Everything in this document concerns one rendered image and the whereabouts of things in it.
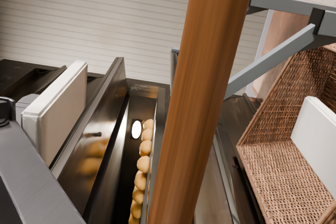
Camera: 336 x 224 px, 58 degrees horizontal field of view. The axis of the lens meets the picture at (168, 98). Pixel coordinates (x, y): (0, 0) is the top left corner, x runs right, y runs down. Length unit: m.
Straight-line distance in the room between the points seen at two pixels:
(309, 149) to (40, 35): 3.59
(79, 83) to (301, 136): 0.13
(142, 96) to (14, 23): 2.29
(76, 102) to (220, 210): 0.81
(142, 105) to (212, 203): 0.98
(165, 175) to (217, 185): 0.84
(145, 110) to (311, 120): 1.66
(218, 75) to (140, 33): 3.27
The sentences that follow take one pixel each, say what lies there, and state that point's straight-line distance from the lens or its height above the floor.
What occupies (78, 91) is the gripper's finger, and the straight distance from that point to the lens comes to 0.17.
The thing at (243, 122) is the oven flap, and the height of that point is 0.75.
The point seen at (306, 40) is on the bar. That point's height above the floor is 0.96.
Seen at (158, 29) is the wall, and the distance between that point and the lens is 3.39.
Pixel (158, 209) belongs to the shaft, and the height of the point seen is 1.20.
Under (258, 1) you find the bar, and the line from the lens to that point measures 1.05.
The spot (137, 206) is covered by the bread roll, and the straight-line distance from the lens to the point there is 1.53.
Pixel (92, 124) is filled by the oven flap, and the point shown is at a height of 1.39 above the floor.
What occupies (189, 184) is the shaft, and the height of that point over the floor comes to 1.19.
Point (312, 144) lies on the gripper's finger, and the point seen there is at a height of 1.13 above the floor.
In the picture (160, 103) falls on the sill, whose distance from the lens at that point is 1.54.
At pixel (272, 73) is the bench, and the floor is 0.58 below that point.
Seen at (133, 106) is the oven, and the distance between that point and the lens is 1.82.
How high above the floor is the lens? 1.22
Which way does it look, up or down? 3 degrees down
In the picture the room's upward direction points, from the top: 81 degrees counter-clockwise
